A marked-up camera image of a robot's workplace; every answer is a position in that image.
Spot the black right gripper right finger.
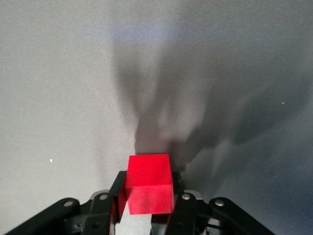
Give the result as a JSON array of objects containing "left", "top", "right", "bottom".
[{"left": 166, "top": 170, "right": 274, "bottom": 235}]

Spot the red cube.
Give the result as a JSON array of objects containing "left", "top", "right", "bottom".
[{"left": 124, "top": 153, "right": 175, "bottom": 215}]

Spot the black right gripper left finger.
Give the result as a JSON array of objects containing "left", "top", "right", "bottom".
[{"left": 4, "top": 170, "right": 129, "bottom": 235}]

